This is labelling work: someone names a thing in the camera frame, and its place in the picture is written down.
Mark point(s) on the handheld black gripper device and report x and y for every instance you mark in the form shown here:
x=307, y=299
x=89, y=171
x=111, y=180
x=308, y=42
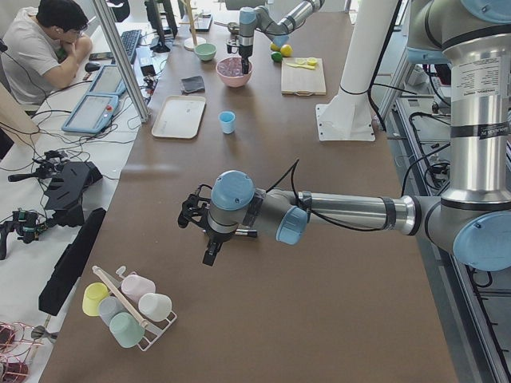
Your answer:
x=27, y=226

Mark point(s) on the black angular holder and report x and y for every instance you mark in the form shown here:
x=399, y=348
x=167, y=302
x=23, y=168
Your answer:
x=65, y=191

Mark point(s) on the blue plastic cup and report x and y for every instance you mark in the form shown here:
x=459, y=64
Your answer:
x=227, y=121

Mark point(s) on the white wire cup rack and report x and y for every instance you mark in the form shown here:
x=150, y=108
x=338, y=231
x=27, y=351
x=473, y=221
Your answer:
x=153, y=330

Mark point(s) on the lemon slice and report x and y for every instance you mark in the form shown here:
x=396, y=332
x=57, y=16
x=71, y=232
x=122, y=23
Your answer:
x=312, y=61

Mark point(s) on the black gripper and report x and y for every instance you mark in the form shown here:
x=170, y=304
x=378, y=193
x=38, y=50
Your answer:
x=245, y=53
x=215, y=238

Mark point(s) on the yellow plastic knife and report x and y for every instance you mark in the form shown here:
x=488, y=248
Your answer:
x=302, y=66

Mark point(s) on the steel muddler black tip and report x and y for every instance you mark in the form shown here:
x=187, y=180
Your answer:
x=247, y=233

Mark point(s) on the green bowl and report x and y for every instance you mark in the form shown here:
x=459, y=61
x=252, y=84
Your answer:
x=205, y=51

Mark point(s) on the black foam bar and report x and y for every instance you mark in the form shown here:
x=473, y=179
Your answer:
x=70, y=266

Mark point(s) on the pink plastic cup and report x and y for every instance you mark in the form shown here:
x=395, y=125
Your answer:
x=135, y=286

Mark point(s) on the aluminium frame post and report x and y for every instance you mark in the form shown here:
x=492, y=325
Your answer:
x=108, y=25

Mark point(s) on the wooden cutting board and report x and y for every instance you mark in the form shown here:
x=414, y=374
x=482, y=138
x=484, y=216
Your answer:
x=302, y=82

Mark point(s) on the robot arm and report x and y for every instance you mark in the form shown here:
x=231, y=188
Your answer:
x=252, y=19
x=471, y=218

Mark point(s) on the black keyboard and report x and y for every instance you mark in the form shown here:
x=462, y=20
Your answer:
x=130, y=40

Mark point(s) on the yellow plastic cup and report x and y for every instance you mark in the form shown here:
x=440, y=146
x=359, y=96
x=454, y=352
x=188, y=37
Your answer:
x=93, y=295

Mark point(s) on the beige rabbit tray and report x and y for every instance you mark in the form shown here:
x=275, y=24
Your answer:
x=179, y=117

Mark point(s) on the white robot base pillar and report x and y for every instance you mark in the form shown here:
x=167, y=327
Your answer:
x=348, y=115

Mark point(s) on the wooden mug tree stand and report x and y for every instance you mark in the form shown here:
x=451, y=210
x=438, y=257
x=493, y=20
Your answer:
x=191, y=43

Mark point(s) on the whole yellow lemon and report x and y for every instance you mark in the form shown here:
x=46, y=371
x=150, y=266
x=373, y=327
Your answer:
x=286, y=50

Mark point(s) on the seated person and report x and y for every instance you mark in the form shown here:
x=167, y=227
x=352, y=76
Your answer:
x=45, y=46

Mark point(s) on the grey plastic cup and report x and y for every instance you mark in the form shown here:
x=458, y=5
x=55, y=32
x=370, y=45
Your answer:
x=108, y=308

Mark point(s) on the green lime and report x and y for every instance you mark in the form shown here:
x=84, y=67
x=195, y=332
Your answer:
x=276, y=56

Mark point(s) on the green plastic cup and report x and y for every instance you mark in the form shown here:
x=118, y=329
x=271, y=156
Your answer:
x=126, y=330

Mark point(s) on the grey folded cloth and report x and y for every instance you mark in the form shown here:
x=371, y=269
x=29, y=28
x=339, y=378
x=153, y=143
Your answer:
x=192, y=84

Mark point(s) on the pink bowl of ice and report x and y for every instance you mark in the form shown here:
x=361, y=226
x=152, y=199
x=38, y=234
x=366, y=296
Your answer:
x=230, y=72

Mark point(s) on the blue teach pendant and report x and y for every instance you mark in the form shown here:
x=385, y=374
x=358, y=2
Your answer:
x=93, y=112
x=108, y=81

